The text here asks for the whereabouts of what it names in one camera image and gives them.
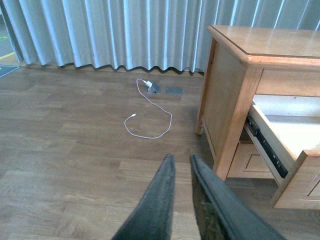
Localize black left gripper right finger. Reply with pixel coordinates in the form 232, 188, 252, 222
190, 154, 285, 240

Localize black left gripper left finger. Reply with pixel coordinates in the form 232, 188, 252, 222
112, 154, 176, 240

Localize wooden drawer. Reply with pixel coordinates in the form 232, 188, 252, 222
244, 102, 320, 210
227, 141, 274, 179

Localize light wooden nightstand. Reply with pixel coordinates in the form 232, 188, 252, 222
194, 24, 320, 182

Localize closed metal floor socket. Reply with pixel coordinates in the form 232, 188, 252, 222
165, 87, 183, 95

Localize open metal floor socket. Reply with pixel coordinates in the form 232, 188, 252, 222
146, 82, 161, 94

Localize white plug adapter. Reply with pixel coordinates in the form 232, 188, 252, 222
144, 81, 152, 88

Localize light blue pleated curtain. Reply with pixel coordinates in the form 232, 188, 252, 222
0, 0, 320, 72

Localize white floor cable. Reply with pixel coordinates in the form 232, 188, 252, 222
124, 78, 173, 140

